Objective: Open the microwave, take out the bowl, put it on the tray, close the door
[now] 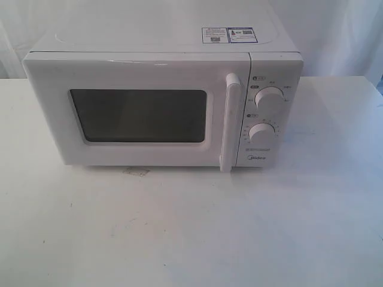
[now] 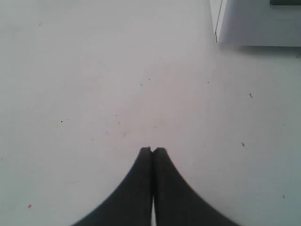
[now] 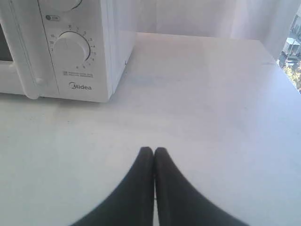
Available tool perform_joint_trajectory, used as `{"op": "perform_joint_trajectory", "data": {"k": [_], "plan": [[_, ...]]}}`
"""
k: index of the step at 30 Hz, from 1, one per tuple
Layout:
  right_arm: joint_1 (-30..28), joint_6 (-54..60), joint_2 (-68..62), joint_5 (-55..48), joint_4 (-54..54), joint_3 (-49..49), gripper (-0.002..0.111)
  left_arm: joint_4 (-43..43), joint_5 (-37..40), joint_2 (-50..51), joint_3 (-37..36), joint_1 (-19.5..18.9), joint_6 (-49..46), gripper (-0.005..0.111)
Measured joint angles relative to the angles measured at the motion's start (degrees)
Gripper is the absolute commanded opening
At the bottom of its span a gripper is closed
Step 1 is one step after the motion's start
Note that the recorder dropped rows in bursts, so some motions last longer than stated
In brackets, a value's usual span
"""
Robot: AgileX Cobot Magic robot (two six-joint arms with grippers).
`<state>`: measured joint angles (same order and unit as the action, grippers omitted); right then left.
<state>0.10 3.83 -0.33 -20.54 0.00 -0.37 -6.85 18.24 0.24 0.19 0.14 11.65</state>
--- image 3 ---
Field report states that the white microwave door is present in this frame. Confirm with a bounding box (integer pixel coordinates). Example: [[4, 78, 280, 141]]
[[0, 0, 60, 99]]

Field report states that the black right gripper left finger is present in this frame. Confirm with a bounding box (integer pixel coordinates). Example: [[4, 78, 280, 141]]
[[73, 147, 154, 226]]

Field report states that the white Midea microwave oven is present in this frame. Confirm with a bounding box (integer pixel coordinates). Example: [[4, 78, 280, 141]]
[[37, 0, 137, 103]]

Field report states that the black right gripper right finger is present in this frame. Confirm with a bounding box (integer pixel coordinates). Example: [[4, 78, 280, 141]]
[[154, 147, 246, 226]]

